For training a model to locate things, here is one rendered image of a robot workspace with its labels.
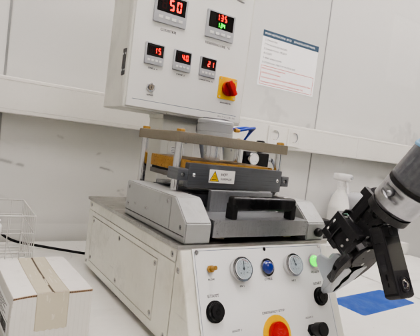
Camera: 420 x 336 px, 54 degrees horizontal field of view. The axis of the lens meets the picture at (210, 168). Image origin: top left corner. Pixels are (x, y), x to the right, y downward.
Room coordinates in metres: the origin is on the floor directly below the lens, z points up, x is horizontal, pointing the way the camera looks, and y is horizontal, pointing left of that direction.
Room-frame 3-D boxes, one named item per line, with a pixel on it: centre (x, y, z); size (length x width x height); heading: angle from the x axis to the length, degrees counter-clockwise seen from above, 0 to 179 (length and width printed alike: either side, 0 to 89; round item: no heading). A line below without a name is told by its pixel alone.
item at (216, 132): (0.93, 0.00, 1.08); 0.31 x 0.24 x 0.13; 124
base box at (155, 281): (0.90, -0.02, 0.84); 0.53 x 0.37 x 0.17; 34
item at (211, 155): (0.90, -0.01, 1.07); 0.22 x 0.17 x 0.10; 124
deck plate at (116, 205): (0.92, 0.02, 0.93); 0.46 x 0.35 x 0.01; 34
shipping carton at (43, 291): (0.69, 0.26, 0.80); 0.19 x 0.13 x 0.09; 32
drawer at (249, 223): (0.86, -0.03, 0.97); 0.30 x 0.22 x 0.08; 34
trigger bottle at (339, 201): (1.63, -0.53, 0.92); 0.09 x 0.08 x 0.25; 36
